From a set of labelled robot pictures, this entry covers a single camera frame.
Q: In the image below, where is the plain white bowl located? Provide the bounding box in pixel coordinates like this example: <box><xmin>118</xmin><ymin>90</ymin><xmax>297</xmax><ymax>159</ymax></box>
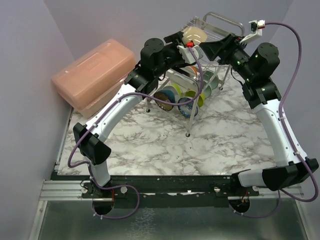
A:
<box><xmin>182</xmin><ymin>26</ymin><xmax>208</xmax><ymax>45</ymax></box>

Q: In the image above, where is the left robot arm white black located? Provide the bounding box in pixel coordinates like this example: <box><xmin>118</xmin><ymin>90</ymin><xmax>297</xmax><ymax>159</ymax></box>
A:
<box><xmin>73</xmin><ymin>31</ymin><xmax>187</xmax><ymax>198</ymax></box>

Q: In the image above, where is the lime green white bowl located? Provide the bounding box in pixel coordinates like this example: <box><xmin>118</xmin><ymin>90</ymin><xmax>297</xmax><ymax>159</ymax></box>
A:
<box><xmin>170</xmin><ymin>83</ymin><xmax>183</xmax><ymax>98</ymax></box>

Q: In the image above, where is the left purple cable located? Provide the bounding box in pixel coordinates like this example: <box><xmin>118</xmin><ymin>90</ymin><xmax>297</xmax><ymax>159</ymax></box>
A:
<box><xmin>67</xmin><ymin>47</ymin><xmax>204</xmax><ymax>220</ymax></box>

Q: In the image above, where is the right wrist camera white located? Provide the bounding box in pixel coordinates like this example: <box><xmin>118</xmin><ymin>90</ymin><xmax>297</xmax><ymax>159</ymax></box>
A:
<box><xmin>240</xmin><ymin>19</ymin><xmax>266</xmax><ymax>45</ymax></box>

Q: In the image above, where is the white orange bowl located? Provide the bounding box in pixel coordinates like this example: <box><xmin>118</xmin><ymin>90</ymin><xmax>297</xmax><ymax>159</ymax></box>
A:
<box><xmin>185</xmin><ymin>66</ymin><xmax>198</xmax><ymax>76</ymax></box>

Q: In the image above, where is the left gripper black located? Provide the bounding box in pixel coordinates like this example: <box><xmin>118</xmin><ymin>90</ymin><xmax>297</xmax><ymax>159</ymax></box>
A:
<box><xmin>154</xmin><ymin>31</ymin><xmax>185</xmax><ymax>78</ymax></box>

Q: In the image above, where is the blue white patterned bowl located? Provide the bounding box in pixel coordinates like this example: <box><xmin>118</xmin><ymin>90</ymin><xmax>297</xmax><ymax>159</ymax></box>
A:
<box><xmin>178</xmin><ymin>96</ymin><xmax>194</xmax><ymax>118</ymax></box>

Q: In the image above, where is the mint green brown-rimmed bowl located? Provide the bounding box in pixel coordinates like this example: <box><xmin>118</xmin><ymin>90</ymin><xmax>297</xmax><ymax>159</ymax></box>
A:
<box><xmin>203</xmin><ymin>70</ymin><xmax>219</xmax><ymax>89</ymax></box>

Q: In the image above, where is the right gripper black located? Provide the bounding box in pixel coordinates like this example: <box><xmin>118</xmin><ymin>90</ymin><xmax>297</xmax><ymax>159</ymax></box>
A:
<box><xmin>200</xmin><ymin>32</ymin><xmax>256</xmax><ymax>82</ymax></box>

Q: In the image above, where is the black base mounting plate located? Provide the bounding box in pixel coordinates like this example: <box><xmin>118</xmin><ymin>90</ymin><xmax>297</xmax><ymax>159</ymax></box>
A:
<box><xmin>49</xmin><ymin>159</ymin><xmax>291</xmax><ymax>210</ymax></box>

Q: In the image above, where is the stainless steel dish rack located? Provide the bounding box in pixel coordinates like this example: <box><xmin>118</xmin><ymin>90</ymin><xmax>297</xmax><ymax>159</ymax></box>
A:
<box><xmin>146</xmin><ymin>11</ymin><xmax>245</xmax><ymax>138</ymax></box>

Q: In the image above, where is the pink plastic storage box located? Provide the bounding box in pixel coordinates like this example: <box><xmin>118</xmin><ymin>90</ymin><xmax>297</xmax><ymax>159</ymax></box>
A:
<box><xmin>52</xmin><ymin>39</ymin><xmax>136</xmax><ymax>119</ymax></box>

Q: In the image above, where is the yellow-green bottom bowl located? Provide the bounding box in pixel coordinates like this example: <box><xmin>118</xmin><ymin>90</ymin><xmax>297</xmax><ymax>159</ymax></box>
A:
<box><xmin>184</xmin><ymin>89</ymin><xmax>207</xmax><ymax>109</ymax></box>

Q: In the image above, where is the dark teal beige bowl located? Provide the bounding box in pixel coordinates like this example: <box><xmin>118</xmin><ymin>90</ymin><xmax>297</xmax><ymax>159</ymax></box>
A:
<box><xmin>153</xmin><ymin>89</ymin><xmax>176</xmax><ymax>112</ymax></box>

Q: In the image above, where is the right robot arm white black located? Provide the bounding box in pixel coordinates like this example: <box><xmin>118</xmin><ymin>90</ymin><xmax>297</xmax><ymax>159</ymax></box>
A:
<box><xmin>199</xmin><ymin>34</ymin><xmax>319</xmax><ymax>196</ymax></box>

